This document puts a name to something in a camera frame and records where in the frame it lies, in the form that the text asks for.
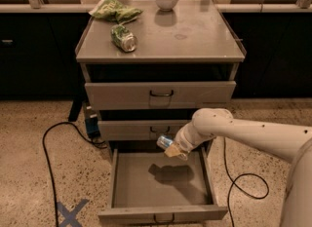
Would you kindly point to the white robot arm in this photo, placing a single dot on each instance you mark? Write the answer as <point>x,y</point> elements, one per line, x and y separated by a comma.
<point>289,142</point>

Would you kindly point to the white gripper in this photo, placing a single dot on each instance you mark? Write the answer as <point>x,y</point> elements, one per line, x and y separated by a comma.
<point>184,142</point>

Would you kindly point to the blue tape cross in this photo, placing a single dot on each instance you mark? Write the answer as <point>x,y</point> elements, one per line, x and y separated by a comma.
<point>70,216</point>

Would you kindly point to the green chip bag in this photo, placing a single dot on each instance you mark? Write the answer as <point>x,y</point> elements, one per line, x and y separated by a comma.
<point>114,11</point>

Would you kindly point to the green soda can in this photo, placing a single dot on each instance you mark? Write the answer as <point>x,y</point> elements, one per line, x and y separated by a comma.
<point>123,38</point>

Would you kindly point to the grey drawer cabinet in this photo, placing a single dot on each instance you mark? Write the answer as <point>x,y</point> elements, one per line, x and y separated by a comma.
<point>191,43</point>

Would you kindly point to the grey bottom drawer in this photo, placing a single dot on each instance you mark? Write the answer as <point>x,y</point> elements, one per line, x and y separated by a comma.
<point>148,188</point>

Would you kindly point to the grey top drawer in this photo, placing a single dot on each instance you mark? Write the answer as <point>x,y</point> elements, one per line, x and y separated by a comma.
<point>158,95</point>

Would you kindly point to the blue power box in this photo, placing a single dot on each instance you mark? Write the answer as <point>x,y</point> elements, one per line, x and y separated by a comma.
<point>91,122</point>

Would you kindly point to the silver blue redbull can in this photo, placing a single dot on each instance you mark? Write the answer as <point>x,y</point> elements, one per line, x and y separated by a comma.
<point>164,142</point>

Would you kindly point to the grey middle drawer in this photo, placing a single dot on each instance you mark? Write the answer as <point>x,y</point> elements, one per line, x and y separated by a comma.
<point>139,130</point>

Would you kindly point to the dark counter cabinets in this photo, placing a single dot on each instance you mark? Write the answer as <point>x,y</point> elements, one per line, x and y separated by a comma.
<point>38,54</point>

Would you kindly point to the grey drawer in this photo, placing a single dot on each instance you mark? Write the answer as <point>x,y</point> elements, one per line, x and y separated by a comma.
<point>148,188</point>
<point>158,95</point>
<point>139,130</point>

